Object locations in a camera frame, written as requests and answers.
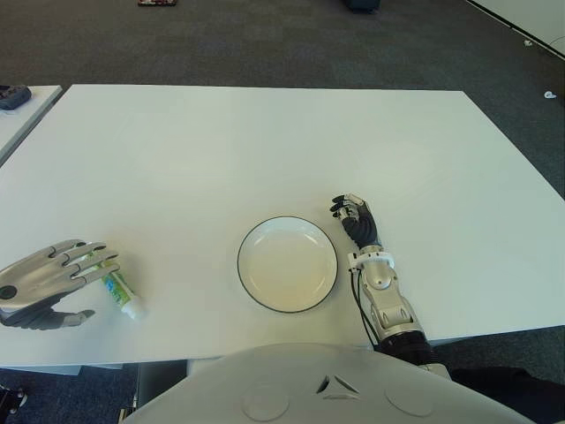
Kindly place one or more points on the grey robot torso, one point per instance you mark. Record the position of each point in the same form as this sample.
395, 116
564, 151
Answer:
287, 388

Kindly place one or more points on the dark game controller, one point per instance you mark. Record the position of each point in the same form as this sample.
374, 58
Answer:
13, 97

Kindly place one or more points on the black device with screws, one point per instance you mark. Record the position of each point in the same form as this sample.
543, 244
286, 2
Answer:
9, 399

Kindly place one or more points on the green white toothpaste tube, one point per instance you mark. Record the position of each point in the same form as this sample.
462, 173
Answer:
119, 291

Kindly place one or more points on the white side table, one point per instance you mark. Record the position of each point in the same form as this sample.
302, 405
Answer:
22, 119

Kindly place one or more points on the white plate with black rim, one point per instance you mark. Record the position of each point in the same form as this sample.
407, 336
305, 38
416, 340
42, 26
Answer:
287, 269

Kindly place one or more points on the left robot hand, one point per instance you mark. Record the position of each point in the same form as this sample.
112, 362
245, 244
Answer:
31, 278

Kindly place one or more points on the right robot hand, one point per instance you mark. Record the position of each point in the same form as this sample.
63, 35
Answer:
364, 225

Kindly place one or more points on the dark blue floor object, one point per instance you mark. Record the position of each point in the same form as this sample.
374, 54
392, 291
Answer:
362, 4

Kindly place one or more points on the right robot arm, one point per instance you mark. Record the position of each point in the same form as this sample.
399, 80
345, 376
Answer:
388, 309

